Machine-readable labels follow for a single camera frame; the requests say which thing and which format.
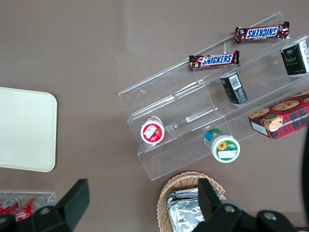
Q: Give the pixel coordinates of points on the beige plastic tray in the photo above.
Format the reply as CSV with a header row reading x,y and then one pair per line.
x,y
26,130

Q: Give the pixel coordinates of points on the clear acrylic bottle rack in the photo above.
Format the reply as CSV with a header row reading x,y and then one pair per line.
x,y
51,197

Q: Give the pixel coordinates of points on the light tan wicker basket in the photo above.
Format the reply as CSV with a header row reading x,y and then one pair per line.
x,y
166,191

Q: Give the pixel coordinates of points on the silver foil pouch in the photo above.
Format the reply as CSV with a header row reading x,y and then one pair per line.
x,y
181,194
186,217

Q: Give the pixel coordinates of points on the red tartan cookie box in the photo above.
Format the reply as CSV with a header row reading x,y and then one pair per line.
x,y
280,120

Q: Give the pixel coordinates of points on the red lid yogurt cup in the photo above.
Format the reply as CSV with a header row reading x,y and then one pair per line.
x,y
152,131

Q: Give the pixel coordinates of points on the red Coca-Cola bottle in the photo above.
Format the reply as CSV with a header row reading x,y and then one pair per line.
x,y
8,206

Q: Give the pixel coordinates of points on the green lid yogurt cup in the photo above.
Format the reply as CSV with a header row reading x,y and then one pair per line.
x,y
224,148

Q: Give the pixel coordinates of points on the Snickers chocolate bar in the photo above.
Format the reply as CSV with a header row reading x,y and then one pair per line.
x,y
262,33
214,60

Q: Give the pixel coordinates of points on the small black carton box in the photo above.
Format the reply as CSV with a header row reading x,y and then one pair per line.
x,y
295,59
234,89

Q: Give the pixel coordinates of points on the clear acrylic stepped shelf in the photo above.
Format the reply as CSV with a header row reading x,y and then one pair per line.
x,y
178,101

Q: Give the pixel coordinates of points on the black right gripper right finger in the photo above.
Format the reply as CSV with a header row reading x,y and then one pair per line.
x,y
212,212

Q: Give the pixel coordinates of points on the red soda cans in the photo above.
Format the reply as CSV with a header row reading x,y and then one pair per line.
x,y
29,210

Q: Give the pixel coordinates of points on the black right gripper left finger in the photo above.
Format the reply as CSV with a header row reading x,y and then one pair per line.
x,y
72,205

